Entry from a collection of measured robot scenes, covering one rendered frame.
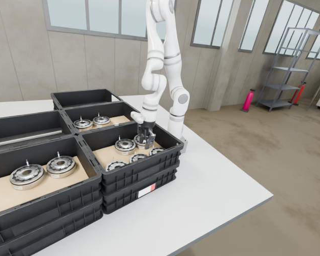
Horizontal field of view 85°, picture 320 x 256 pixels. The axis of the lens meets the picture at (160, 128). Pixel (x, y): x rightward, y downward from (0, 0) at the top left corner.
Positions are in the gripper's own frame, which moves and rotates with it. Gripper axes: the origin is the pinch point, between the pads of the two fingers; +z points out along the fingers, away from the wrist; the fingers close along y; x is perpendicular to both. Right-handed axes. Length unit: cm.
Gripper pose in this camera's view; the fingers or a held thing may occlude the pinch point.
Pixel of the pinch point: (144, 143)
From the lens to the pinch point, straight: 88.8
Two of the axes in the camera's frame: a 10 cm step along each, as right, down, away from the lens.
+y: -5.5, -4.6, 6.9
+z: -1.8, 8.8, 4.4
